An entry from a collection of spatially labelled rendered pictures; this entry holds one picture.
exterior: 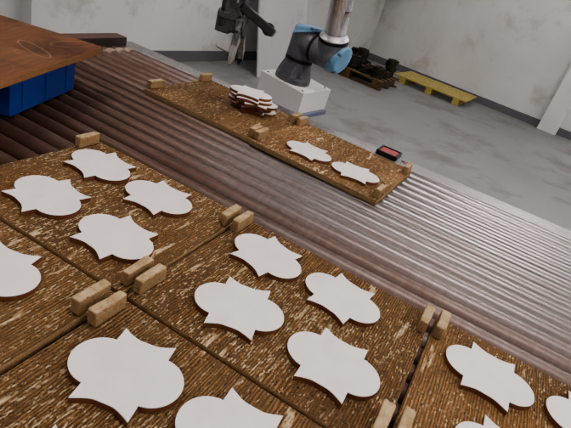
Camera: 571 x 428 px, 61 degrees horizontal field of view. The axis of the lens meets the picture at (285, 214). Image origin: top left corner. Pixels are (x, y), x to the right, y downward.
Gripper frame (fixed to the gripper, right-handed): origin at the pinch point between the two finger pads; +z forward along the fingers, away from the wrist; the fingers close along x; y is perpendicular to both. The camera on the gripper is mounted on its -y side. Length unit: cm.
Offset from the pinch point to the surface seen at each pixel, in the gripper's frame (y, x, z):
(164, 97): 20.5, -1.9, 14.4
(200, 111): 7.9, 0.5, 15.6
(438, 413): -55, 90, 34
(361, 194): -44, 23, 23
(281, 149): -19.6, 10.5, 19.1
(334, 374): -39, 90, 32
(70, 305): -1, 92, 31
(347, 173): -39.5, 15.0, 20.2
